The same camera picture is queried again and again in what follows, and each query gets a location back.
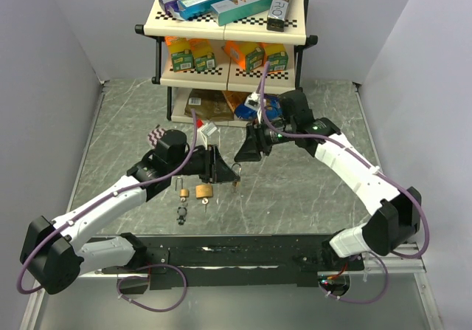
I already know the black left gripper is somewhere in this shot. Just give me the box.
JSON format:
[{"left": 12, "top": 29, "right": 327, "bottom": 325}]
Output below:
[{"left": 169, "top": 144, "right": 240, "bottom": 183}]

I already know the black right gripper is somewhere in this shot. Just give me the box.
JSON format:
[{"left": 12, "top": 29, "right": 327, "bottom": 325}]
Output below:
[{"left": 234, "top": 116, "right": 296, "bottom": 163}]

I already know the medium brass padlock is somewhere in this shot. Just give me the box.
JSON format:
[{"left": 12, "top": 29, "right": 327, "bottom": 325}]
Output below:
[{"left": 231, "top": 162, "right": 242, "bottom": 187}]

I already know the large brass padlock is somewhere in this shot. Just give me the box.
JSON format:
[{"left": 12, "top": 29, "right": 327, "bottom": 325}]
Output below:
[{"left": 195, "top": 183, "right": 213, "bottom": 199}]

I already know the small brass padlock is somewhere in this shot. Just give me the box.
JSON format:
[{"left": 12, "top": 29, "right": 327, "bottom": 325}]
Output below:
[{"left": 175, "top": 176, "right": 190, "bottom": 201}]

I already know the key with panda keychain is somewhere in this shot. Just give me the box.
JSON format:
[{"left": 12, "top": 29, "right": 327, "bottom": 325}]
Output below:
[{"left": 176, "top": 197, "right": 187, "bottom": 225}]

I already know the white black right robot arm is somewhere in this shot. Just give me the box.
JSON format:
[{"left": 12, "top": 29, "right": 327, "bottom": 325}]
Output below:
[{"left": 235, "top": 90, "right": 421, "bottom": 270}]

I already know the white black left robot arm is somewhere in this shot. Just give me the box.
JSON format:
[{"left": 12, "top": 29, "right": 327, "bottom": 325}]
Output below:
[{"left": 20, "top": 130, "right": 240, "bottom": 295}]

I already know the blue chips bag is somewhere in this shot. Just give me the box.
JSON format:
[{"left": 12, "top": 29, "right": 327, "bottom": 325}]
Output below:
[{"left": 235, "top": 95, "right": 282, "bottom": 120}]

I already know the orange snack bag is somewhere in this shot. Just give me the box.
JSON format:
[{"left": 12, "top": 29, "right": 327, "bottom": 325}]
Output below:
[{"left": 222, "top": 90, "right": 249, "bottom": 113}]

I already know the brown snack bag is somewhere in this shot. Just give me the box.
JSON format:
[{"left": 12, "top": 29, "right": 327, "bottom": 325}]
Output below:
[{"left": 184, "top": 89, "right": 234, "bottom": 122}]

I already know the purple striped sponge pad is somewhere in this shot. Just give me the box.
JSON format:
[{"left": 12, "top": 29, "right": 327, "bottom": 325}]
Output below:
[{"left": 147, "top": 125, "right": 166, "bottom": 148}]

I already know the orange green box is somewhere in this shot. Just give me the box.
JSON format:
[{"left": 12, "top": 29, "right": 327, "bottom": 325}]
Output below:
[
  {"left": 164, "top": 36, "right": 194, "bottom": 72},
  {"left": 260, "top": 43, "right": 288, "bottom": 72},
  {"left": 223, "top": 41, "right": 264, "bottom": 72},
  {"left": 188, "top": 38, "right": 216, "bottom": 72}
]

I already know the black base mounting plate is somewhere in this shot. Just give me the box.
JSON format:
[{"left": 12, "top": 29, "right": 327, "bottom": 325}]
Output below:
[{"left": 101, "top": 233, "right": 364, "bottom": 291}]

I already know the cream three-tier shelf rack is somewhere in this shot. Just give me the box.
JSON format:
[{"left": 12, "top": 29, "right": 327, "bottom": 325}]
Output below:
[{"left": 134, "top": 0, "right": 319, "bottom": 131}]

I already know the silver RIO box right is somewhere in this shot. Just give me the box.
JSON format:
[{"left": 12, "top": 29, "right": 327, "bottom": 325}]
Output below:
[{"left": 266, "top": 0, "right": 291, "bottom": 32}]

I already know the teal RIO box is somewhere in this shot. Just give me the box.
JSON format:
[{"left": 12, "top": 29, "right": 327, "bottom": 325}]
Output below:
[{"left": 210, "top": 0, "right": 272, "bottom": 26}]

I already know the blue toothpaste box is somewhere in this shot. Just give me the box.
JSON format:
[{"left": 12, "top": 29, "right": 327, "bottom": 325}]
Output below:
[{"left": 175, "top": 0, "right": 224, "bottom": 21}]

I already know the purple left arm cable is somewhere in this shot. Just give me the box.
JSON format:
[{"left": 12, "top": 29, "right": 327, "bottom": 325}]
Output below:
[{"left": 16, "top": 109, "right": 198, "bottom": 295}]

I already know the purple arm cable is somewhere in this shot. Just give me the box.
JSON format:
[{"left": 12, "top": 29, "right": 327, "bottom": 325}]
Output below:
[
  {"left": 16, "top": 109, "right": 198, "bottom": 295},
  {"left": 257, "top": 62, "right": 431, "bottom": 259}
]

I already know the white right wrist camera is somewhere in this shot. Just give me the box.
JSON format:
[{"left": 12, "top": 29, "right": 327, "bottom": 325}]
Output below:
[{"left": 244, "top": 92, "right": 266, "bottom": 123}]

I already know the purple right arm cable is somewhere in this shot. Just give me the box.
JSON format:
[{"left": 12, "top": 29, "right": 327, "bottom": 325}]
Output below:
[{"left": 257, "top": 62, "right": 431, "bottom": 259}]

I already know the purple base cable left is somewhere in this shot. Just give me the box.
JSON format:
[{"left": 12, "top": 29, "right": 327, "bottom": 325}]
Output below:
[{"left": 117, "top": 264, "right": 187, "bottom": 313}]

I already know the aluminium rail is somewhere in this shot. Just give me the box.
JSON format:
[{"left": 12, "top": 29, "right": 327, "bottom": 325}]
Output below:
[{"left": 362, "top": 252, "right": 426, "bottom": 274}]

